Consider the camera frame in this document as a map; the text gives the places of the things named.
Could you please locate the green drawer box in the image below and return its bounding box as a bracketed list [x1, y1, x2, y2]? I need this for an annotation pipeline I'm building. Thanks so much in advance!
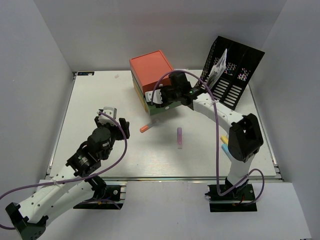
[131, 74, 181, 116]

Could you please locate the coral top drawer box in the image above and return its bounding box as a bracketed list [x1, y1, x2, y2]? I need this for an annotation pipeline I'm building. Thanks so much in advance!
[129, 50, 174, 95]

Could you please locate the white printed paper booklet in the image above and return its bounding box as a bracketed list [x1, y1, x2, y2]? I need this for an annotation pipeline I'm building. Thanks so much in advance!
[206, 48, 228, 89]

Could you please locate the yellow bottom drawer box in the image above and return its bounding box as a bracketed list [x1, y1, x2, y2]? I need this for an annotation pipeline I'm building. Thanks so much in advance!
[132, 81, 149, 113]

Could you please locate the orange grey highlighter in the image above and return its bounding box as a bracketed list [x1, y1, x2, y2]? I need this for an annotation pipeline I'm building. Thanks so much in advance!
[139, 119, 159, 133]

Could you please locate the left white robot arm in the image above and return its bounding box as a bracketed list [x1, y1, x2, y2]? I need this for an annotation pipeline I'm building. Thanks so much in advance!
[5, 113, 130, 240]

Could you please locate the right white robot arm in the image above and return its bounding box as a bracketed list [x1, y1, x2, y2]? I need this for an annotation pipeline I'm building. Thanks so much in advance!
[144, 70, 264, 200]

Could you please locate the pastel purple highlighter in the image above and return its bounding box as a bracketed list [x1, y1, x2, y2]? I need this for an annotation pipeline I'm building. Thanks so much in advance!
[177, 127, 183, 149]

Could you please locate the pastel yellow highlighter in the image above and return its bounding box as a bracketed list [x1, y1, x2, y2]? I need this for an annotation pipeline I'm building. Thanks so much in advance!
[220, 135, 229, 145]

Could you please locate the black three-slot file holder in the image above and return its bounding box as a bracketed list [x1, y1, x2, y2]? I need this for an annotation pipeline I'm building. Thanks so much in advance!
[200, 36, 265, 110]

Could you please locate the pastel blue highlighter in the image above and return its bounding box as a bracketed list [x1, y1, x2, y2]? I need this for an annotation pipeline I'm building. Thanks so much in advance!
[221, 143, 232, 158]

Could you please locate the black label sticker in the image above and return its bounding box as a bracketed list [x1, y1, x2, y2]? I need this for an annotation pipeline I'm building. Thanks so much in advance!
[77, 71, 95, 76]

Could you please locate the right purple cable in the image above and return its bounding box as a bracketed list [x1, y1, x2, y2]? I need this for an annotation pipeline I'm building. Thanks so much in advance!
[150, 69, 265, 207]

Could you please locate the purple cable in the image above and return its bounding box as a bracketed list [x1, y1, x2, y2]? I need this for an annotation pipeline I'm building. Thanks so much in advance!
[150, 69, 265, 207]
[0, 111, 128, 230]

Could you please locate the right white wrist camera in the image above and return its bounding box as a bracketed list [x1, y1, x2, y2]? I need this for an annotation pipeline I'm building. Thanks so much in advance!
[144, 89, 163, 105]

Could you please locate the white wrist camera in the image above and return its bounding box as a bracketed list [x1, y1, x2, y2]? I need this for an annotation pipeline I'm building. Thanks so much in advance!
[97, 106, 117, 126]
[144, 89, 163, 105]

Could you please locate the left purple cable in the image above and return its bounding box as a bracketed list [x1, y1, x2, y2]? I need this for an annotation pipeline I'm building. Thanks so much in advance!
[0, 111, 128, 230]

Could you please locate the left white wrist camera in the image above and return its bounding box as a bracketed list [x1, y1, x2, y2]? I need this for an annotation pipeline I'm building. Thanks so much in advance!
[97, 106, 117, 126]

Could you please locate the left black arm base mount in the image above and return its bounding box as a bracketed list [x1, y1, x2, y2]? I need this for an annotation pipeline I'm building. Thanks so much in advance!
[73, 176, 126, 210]

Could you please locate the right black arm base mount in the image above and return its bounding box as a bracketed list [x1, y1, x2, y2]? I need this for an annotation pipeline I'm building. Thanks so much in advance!
[204, 181, 258, 213]

